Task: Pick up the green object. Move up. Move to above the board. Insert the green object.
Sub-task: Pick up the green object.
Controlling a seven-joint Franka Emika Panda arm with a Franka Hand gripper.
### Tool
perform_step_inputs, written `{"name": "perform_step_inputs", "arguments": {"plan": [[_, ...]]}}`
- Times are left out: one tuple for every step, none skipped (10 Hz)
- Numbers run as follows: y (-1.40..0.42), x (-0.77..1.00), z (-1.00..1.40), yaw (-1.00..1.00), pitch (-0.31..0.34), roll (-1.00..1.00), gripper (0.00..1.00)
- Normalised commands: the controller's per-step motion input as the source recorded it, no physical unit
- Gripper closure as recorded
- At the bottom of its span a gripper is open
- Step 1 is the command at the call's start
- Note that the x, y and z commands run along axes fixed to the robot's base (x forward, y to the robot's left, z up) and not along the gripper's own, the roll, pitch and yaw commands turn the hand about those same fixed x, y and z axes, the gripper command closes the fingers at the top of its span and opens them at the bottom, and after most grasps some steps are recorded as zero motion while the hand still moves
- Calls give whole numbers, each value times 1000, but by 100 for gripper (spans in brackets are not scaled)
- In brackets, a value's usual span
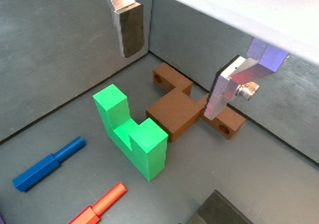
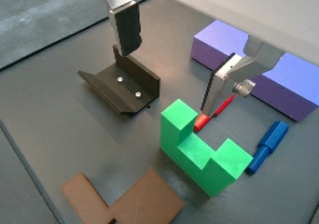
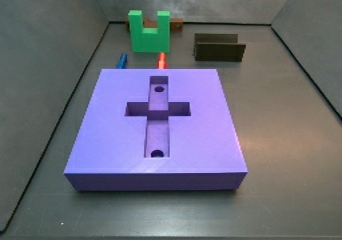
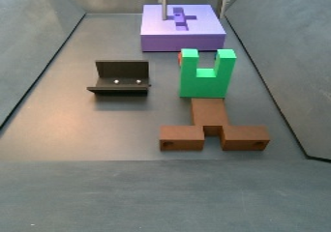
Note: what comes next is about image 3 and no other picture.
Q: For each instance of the black U-channel bracket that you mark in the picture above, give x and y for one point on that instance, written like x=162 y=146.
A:
x=218 y=47

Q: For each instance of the red stepped peg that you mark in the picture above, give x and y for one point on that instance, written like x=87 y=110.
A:
x=162 y=63

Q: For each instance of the brown T-shaped block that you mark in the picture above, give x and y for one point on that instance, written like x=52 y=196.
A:
x=150 y=25

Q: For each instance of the purple board with cross slot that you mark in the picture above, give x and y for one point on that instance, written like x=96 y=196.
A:
x=156 y=133

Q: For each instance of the blue stepped peg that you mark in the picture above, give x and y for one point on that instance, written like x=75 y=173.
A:
x=122 y=62

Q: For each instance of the green U-shaped block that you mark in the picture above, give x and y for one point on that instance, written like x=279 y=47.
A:
x=150 y=39

